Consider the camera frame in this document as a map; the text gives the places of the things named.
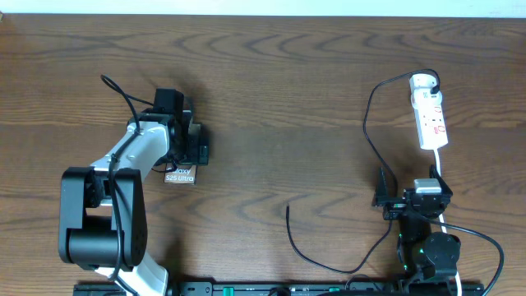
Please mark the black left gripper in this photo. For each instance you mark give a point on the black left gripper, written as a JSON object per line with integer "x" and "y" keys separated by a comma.
{"x": 196, "y": 141}

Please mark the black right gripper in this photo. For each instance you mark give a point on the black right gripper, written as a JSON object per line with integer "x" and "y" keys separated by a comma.
{"x": 396, "y": 205}

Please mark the bronze Galaxy smartphone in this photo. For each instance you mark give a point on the bronze Galaxy smartphone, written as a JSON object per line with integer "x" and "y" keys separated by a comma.
{"x": 185, "y": 173}

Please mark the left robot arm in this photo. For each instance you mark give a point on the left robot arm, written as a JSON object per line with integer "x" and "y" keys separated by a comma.
{"x": 102, "y": 219}

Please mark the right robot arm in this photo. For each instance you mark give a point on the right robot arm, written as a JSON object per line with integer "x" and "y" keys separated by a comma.
{"x": 429, "y": 257}

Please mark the white charger plug adapter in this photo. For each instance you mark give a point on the white charger plug adapter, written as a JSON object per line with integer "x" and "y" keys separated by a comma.
{"x": 422, "y": 81}

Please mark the white power strip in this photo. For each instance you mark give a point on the white power strip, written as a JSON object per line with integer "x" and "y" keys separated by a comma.
{"x": 429, "y": 117}

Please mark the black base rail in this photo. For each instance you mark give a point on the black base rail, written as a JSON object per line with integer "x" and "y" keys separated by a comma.
{"x": 359, "y": 287}

